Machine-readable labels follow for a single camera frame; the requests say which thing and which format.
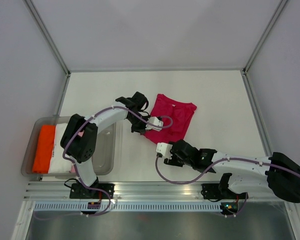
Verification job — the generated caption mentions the magenta t shirt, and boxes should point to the magenta t shirt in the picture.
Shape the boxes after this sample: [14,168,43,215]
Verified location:
[145,94,197,144]

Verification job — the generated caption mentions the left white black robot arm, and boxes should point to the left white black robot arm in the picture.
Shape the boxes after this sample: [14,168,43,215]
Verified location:
[60,92,150,198]

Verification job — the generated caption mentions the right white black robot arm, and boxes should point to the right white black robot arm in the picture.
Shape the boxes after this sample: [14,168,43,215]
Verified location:
[156,139,300,203]

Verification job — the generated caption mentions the clear plastic bin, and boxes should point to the clear plastic bin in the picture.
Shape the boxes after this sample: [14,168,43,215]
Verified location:
[21,115,116,180]

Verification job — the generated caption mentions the pink rolled t shirt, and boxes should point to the pink rolled t shirt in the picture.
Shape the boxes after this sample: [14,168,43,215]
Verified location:
[71,131,84,174]

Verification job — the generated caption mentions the white rolled t shirt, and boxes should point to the white rolled t shirt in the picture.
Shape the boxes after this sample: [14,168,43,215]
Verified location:
[48,123,73,174]

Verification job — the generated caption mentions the orange rolled t shirt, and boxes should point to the orange rolled t shirt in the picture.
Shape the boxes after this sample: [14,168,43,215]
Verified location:
[32,125,56,174]

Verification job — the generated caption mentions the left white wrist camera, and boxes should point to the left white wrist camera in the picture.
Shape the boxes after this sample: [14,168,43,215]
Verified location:
[147,116,163,130]

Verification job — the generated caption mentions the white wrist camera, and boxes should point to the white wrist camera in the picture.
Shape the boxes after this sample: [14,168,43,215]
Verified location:
[156,142,173,159]
[147,116,163,130]

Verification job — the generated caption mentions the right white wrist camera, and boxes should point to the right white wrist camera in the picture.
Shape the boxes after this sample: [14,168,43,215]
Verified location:
[156,142,173,159]

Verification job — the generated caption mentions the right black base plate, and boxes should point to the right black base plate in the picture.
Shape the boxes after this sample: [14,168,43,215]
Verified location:
[201,183,246,202]

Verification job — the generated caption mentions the aluminium mounting rail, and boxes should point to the aluminium mounting rail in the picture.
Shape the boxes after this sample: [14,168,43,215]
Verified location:
[24,181,297,201]

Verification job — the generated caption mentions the white slotted cable duct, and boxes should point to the white slotted cable duct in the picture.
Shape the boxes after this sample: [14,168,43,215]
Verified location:
[34,201,221,212]

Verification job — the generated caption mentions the left aluminium frame post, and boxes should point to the left aluminium frame post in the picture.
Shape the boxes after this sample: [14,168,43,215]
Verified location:
[23,0,71,76]

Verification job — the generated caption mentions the aluminium frame post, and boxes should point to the aluminium frame post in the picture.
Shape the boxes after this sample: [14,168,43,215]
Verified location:
[242,0,289,75]
[23,0,71,76]

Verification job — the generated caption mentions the right aluminium frame post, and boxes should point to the right aluminium frame post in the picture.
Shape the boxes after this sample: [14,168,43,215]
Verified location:
[242,0,289,75]

